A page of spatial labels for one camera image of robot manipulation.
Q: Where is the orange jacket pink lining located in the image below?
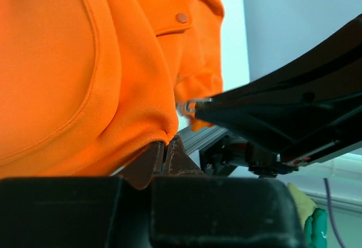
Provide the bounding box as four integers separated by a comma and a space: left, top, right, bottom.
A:
1, 0, 224, 178

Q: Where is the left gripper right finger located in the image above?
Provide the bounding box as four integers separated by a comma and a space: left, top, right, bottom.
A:
149, 134, 309, 248

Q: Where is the aluminium table edge rail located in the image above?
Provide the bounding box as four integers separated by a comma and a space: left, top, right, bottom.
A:
177, 126, 227, 155

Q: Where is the yellow green cloth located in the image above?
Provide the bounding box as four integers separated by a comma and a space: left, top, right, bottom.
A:
287, 182, 328, 248

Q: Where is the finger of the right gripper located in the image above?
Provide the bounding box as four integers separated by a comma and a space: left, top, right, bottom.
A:
195, 16, 361, 172

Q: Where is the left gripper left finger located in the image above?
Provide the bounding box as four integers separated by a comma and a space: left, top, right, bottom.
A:
0, 140, 166, 248

